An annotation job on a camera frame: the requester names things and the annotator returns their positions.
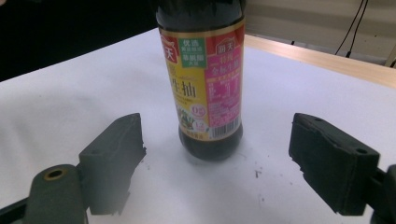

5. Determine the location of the dark soy sauce bottle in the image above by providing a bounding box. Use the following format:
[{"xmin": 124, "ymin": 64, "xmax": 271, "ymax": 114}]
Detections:
[{"xmin": 155, "ymin": 0, "xmax": 247, "ymax": 162}]

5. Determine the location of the wooden table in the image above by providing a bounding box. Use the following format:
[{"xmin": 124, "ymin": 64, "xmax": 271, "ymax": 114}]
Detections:
[{"xmin": 244, "ymin": 34, "xmax": 396, "ymax": 90}]

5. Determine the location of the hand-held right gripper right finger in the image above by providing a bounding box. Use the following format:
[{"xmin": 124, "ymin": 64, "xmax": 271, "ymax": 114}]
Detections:
[{"xmin": 288, "ymin": 112, "xmax": 381, "ymax": 217}]

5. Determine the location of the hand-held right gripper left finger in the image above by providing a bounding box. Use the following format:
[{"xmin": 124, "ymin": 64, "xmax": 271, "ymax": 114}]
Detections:
[{"xmin": 78, "ymin": 112, "xmax": 148, "ymax": 217}]

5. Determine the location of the black hanging cable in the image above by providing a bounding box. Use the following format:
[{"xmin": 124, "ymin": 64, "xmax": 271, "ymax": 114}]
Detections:
[
  {"xmin": 346, "ymin": 0, "xmax": 370, "ymax": 59},
  {"xmin": 334, "ymin": 0, "xmax": 365, "ymax": 56}
]

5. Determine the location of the black curtain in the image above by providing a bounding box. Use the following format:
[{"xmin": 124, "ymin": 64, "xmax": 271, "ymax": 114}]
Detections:
[{"xmin": 0, "ymin": 0, "xmax": 161, "ymax": 83}]

